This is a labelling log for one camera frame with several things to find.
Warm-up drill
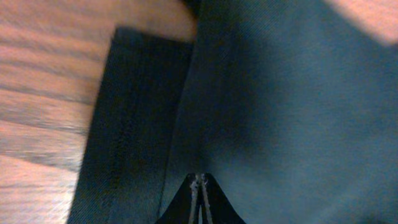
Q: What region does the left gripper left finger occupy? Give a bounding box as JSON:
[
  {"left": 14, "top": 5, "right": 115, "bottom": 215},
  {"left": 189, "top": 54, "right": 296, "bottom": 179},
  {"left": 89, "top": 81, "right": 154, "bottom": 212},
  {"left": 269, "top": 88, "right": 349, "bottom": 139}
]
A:
[{"left": 155, "top": 174, "right": 199, "bottom": 224}]

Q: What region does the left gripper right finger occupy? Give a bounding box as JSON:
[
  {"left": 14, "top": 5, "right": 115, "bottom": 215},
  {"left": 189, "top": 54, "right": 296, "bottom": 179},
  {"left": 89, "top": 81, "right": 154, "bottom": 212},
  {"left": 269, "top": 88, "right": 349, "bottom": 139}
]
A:
[{"left": 200, "top": 173, "right": 246, "bottom": 224}]

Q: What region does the black t-shirt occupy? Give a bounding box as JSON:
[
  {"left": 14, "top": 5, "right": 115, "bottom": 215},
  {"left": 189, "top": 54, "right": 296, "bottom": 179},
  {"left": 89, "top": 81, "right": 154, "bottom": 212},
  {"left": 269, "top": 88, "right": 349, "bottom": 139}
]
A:
[{"left": 68, "top": 1, "right": 397, "bottom": 223}]

